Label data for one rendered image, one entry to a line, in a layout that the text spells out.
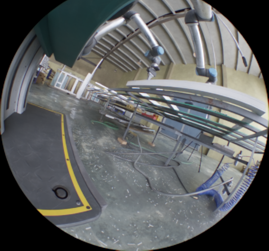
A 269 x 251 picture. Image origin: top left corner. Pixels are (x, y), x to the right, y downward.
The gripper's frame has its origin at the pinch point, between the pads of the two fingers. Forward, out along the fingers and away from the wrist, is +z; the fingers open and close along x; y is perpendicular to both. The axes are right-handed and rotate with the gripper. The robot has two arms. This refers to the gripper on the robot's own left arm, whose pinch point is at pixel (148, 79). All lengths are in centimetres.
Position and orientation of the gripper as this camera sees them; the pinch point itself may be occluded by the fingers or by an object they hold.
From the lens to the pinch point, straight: 98.0
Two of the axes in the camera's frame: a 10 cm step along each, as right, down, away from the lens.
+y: -6.1, -2.7, 7.4
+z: -4.0, 9.2, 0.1
